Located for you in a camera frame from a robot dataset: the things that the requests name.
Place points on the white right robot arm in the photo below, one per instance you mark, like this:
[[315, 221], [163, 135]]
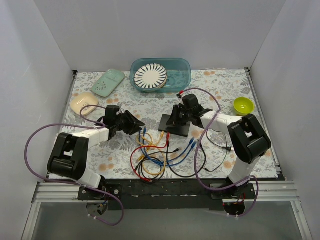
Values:
[[249, 140]]

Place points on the blue striped white plate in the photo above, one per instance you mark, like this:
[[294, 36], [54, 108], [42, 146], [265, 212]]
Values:
[[150, 76]]

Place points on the floral table mat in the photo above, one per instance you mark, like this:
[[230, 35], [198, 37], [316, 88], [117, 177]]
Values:
[[115, 159]]

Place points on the black network switch box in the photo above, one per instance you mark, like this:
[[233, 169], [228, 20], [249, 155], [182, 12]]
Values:
[[182, 131]]

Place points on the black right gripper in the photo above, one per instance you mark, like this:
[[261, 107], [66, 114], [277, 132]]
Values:
[[180, 114]]

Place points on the green rectangular ceramic dish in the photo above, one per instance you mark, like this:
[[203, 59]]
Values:
[[108, 82]]

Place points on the lime green bowl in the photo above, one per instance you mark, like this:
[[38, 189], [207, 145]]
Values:
[[243, 106]]

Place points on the aluminium frame rail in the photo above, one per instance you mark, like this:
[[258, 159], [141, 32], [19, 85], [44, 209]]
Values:
[[273, 191]]

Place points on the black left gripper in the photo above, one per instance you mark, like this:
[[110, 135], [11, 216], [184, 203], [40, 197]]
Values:
[[127, 122]]

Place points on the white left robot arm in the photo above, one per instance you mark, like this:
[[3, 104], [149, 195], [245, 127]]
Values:
[[70, 152]]

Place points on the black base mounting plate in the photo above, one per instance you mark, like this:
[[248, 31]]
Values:
[[171, 194]]

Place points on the beige square panda dish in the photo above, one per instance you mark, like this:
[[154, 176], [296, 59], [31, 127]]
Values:
[[82, 100]]

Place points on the teal plastic basin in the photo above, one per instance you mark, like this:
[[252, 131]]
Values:
[[178, 70]]

